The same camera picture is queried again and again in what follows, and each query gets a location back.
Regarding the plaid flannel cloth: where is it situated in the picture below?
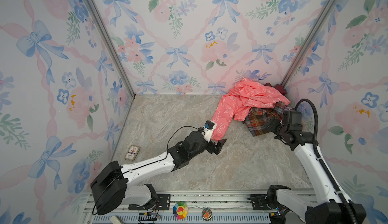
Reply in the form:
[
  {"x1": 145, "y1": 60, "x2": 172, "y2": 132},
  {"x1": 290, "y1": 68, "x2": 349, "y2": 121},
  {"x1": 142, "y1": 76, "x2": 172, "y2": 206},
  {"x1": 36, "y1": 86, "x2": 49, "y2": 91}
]
[{"x1": 243, "y1": 101, "x2": 286, "y2": 137}]

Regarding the pink patterned cloth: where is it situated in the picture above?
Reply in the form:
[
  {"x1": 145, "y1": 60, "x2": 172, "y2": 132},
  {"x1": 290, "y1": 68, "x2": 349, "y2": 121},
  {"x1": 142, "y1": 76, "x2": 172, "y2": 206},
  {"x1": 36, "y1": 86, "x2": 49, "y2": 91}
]
[{"x1": 212, "y1": 77, "x2": 291, "y2": 141}]

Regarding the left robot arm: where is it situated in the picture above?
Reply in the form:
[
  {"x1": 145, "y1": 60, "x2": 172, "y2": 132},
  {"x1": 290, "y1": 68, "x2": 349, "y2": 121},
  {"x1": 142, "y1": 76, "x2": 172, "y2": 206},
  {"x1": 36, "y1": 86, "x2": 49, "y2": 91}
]
[{"x1": 91, "y1": 131, "x2": 226, "y2": 216}]

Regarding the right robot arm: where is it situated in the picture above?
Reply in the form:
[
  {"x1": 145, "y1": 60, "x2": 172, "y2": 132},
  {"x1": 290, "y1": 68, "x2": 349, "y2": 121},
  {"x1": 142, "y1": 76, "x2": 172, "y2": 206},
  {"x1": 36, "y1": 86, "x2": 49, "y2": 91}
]
[{"x1": 265, "y1": 110, "x2": 366, "y2": 224}]

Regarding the maroon cloth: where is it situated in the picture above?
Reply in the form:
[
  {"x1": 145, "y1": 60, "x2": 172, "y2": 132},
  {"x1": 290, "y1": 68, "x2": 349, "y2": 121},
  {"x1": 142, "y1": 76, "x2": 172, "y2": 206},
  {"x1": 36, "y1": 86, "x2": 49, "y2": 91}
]
[{"x1": 264, "y1": 83, "x2": 287, "y2": 96}]

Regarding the small oval badge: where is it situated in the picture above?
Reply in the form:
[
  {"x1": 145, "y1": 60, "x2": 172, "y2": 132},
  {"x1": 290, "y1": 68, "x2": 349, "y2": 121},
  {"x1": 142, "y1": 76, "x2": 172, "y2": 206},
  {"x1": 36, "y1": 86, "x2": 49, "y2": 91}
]
[{"x1": 202, "y1": 207, "x2": 213, "y2": 221}]

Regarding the rainbow flower toy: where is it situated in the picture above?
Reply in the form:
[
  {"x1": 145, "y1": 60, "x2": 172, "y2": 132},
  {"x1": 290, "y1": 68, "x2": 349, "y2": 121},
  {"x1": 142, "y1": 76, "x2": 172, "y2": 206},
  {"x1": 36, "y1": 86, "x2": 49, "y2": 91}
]
[{"x1": 173, "y1": 201, "x2": 189, "y2": 220}]

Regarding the small card box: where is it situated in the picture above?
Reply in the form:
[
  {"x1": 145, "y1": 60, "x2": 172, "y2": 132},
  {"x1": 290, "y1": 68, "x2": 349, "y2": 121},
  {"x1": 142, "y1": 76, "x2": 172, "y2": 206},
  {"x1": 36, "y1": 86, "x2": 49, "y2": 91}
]
[{"x1": 124, "y1": 145, "x2": 140, "y2": 161}]

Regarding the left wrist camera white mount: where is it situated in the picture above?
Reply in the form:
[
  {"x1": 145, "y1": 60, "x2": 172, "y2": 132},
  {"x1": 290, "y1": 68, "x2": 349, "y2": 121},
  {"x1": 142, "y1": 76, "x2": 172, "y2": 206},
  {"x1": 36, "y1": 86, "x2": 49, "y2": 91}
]
[{"x1": 202, "y1": 120, "x2": 217, "y2": 143}]

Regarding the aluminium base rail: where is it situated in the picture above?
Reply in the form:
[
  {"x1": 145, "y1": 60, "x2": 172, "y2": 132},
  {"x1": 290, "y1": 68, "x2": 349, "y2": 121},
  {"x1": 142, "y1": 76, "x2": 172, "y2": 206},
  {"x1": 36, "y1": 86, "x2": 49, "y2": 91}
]
[{"x1": 77, "y1": 190, "x2": 334, "y2": 224}]

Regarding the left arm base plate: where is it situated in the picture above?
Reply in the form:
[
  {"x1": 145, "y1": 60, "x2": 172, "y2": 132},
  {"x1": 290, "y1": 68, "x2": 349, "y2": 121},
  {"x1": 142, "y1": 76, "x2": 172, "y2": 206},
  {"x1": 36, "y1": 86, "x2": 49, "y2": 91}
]
[{"x1": 128, "y1": 194, "x2": 171, "y2": 211}]

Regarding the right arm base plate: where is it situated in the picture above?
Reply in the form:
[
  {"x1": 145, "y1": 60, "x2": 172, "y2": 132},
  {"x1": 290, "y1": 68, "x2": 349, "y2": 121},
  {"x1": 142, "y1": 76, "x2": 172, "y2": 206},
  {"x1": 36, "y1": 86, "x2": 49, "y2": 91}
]
[{"x1": 247, "y1": 194, "x2": 272, "y2": 211}]

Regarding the white object at rail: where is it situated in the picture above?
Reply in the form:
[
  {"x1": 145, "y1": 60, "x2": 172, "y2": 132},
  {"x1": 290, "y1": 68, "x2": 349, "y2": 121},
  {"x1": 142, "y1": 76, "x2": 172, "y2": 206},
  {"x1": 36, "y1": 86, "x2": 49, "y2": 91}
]
[{"x1": 110, "y1": 216, "x2": 123, "y2": 224}]

